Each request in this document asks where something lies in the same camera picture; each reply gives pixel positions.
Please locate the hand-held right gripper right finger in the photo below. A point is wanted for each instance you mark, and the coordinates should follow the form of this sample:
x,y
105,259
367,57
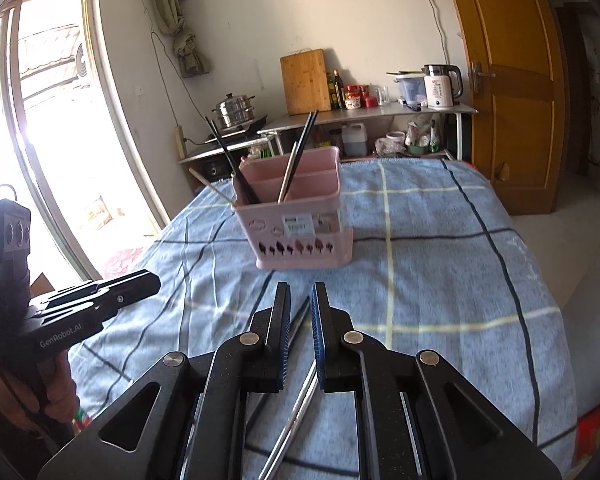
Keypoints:
x,y
317,340

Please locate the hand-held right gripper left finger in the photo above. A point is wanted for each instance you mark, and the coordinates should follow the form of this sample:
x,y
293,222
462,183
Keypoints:
x,y
282,340

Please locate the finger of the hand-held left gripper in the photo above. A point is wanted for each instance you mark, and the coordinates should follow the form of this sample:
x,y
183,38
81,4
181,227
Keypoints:
x,y
100,284
130,294

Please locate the pink plastic utensil basket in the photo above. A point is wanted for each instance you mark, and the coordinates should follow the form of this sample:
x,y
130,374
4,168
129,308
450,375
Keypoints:
x,y
260,230

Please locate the beige wooden chopstick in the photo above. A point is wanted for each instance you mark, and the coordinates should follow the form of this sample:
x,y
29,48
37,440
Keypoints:
x,y
212,187

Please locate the black chopstick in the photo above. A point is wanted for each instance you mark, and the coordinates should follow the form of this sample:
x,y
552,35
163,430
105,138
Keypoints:
x,y
223,149
312,125
306,132
245,187

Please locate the person's left hand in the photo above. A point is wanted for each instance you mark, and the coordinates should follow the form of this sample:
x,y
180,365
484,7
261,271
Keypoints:
x,y
60,395

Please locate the blue checked tablecloth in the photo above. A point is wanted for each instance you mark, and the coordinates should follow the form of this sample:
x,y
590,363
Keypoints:
x,y
430,270

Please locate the low steel shelf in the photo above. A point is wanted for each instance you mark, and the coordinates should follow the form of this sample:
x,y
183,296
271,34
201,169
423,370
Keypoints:
x,y
205,152

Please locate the beige power strip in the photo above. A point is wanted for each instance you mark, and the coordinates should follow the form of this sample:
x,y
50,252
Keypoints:
x,y
179,141

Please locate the black induction cooker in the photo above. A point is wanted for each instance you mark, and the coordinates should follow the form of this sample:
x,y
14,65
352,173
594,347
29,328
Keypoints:
x,y
240,130

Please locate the white plastic jug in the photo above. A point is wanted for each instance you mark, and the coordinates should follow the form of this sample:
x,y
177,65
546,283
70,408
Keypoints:
x,y
354,141

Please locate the outdoor air conditioner unit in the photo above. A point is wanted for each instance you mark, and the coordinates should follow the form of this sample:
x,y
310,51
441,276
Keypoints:
x,y
82,62

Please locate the steel steamer pot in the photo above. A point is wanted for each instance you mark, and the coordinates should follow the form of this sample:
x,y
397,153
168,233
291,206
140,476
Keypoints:
x,y
234,110

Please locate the white ceramic pot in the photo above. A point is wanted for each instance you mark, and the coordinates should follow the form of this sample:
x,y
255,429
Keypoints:
x,y
396,141

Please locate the plastic bags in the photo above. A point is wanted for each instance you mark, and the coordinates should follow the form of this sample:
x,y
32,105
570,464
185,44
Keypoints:
x,y
422,132

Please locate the steel kitchen table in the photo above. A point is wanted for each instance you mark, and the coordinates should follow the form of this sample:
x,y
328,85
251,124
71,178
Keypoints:
x,y
370,111

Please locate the white patterned bowl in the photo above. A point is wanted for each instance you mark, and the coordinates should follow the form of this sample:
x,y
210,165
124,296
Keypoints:
x,y
351,104

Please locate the dark oil bottle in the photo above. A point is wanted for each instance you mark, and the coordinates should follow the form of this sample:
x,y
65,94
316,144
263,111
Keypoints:
x,y
330,94
337,92

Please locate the red lidded jar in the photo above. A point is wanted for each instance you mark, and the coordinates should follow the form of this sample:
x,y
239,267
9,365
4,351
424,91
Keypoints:
x,y
351,91
364,91

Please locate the clear glass cup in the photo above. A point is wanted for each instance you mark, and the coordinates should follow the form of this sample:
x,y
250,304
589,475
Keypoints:
x,y
383,96

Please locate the bundled beige curtain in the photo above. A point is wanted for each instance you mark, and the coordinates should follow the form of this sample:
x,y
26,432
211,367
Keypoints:
x,y
185,45

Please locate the bamboo cutting board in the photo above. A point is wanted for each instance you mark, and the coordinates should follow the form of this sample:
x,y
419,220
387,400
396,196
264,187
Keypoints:
x,y
304,82

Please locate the grey refrigerator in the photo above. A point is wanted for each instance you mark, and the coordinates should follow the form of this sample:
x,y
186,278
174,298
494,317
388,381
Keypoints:
x,y
590,320

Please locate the white electric kettle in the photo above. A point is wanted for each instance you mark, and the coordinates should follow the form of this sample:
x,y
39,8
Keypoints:
x,y
439,89

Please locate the dark utensil on pitcher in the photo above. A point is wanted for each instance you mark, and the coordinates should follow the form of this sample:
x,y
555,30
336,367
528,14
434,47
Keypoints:
x,y
402,73

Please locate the wooden door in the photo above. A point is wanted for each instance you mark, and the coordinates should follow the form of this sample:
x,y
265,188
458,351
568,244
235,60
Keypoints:
x,y
515,110

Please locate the glass sliding door frame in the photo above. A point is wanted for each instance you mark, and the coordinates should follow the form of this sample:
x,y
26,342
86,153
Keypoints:
x,y
125,135

